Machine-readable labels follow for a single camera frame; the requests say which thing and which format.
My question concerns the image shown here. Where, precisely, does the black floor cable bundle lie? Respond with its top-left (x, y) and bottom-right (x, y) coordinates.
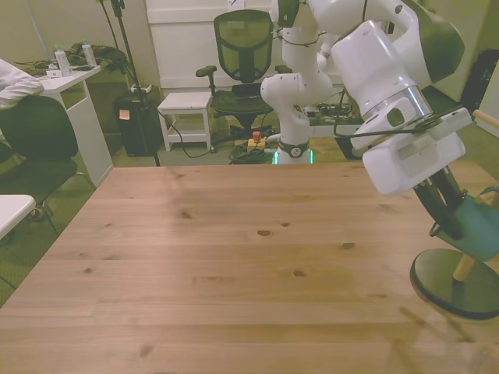
top-left (227, 146), bottom-right (275, 165)

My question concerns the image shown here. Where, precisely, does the black tripod stand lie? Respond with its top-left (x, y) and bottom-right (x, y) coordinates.
top-left (110, 0), bottom-right (161, 167)

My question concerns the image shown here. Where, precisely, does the person in white shirt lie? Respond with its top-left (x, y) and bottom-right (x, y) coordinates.
top-left (0, 58), bottom-right (45, 112)

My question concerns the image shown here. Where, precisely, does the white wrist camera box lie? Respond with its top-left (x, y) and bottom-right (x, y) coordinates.
top-left (350, 108), bottom-right (475, 151)

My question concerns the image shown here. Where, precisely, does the black computer tower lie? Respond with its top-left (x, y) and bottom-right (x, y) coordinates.
top-left (113, 97), bottom-right (163, 158)

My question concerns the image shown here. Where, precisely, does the black mesh office chair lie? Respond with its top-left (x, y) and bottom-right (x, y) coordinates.
top-left (195, 10), bottom-right (293, 153)

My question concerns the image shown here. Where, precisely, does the black plastic chair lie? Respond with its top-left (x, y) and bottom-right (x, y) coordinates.
top-left (0, 94), bottom-right (97, 237)

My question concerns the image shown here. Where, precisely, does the yellow emergency stop box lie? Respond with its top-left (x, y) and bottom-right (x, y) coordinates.
top-left (246, 131), bottom-right (268, 154)

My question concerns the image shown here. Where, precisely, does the clear plastic water bottle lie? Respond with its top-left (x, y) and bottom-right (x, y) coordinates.
top-left (53, 44), bottom-right (73, 78)
top-left (81, 41), bottom-right (97, 68)

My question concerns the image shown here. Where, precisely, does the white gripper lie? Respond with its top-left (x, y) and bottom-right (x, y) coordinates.
top-left (362, 132), bottom-right (468, 241)

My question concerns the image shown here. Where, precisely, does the blue enamel mug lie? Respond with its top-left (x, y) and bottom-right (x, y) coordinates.
top-left (430, 185), bottom-right (499, 263)

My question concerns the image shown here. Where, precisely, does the camouflage cloth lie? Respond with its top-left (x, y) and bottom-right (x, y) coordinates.
top-left (63, 41), bottom-right (129, 74)

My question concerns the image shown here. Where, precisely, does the white side table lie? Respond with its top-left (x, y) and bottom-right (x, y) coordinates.
top-left (0, 194), bottom-right (37, 242)

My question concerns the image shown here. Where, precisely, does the white desk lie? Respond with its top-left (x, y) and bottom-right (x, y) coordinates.
top-left (37, 65), bottom-right (115, 189)

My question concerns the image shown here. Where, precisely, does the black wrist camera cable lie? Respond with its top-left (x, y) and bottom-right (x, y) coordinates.
top-left (333, 104), bottom-right (469, 138)

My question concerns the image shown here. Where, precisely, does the black power cable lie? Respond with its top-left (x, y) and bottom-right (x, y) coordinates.
top-left (157, 108), bottom-right (214, 159)

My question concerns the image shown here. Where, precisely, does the small white stool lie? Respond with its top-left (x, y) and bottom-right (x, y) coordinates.
top-left (157, 92), bottom-right (214, 153)

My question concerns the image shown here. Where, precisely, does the mug stand with wooden pegs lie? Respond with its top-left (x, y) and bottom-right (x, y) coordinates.
top-left (409, 110), bottom-right (499, 321)

